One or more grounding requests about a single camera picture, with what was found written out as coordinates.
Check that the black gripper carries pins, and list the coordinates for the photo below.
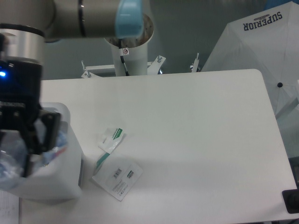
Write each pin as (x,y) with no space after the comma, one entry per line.
(20,92)

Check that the crushed clear plastic bottle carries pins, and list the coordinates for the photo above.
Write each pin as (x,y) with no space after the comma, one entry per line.
(13,155)

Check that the white green torn package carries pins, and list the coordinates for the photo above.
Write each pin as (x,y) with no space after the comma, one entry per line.
(114,172)

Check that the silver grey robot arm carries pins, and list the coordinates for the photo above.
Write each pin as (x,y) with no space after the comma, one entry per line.
(25,26)

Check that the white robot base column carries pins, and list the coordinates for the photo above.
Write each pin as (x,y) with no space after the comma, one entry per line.
(130,55)

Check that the white trash can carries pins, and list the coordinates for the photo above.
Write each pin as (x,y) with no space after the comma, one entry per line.
(61,179)

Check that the white paper sheet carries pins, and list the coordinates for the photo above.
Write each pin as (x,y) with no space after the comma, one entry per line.
(9,208)

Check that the white superior umbrella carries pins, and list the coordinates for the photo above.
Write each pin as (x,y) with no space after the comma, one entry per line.
(269,42)

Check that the black device at edge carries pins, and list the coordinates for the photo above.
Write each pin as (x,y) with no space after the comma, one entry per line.
(291,199)

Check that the white metal base frame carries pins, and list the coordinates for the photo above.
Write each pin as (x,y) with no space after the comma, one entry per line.
(154,67)

